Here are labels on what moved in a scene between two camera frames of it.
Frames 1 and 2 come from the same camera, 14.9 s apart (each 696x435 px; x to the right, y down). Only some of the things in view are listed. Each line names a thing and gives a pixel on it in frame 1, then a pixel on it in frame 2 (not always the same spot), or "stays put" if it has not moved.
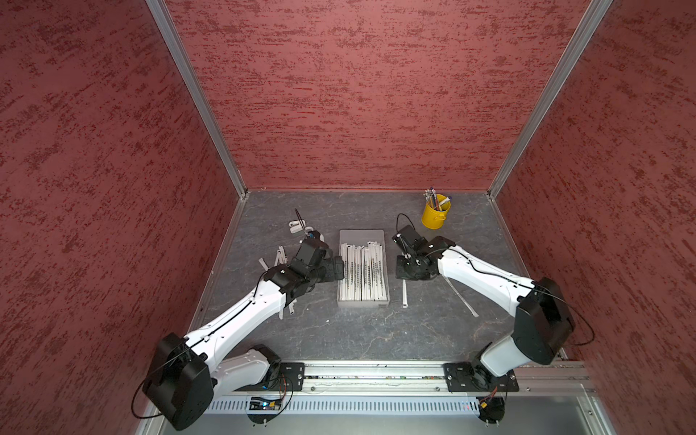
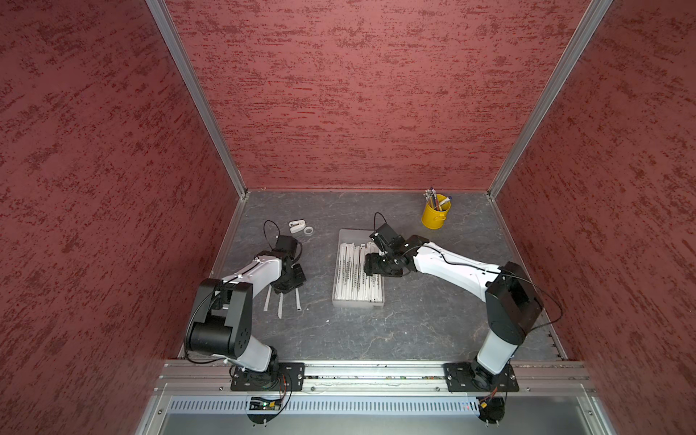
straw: [381, 273] stays put
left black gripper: [330, 275] → [300, 279]
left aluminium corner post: [161, 13] stays put
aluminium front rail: [430, 375] stays put
